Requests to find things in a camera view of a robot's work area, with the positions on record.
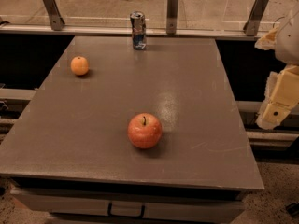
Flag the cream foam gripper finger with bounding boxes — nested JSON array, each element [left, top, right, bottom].
[[256, 71, 278, 130], [254, 27, 278, 50]]

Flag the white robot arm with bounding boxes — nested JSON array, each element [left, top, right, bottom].
[[254, 3, 299, 130]]

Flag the red apple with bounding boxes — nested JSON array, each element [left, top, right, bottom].
[[127, 113, 163, 149]]

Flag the silver blue drink can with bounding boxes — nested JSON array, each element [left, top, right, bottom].
[[130, 11, 147, 50]]

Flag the orange fruit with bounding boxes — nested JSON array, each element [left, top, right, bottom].
[[70, 56, 89, 76]]

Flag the right metal railing bracket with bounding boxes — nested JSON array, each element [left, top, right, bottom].
[[243, 0, 269, 36]]

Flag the metal railing bracket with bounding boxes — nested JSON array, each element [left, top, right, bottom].
[[42, 0, 65, 31], [243, 0, 269, 36], [166, 0, 178, 35]]

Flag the middle metal railing bracket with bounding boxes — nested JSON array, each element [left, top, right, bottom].
[[166, 0, 178, 35]]

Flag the left metal railing bracket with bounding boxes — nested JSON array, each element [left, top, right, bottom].
[[42, 0, 65, 31]]

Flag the grey drawer with black handle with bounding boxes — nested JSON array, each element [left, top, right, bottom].
[[11, 188, 244, 224]]

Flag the metal railing base rail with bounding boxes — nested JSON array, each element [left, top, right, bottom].
[[0, 23, 266, 41]]

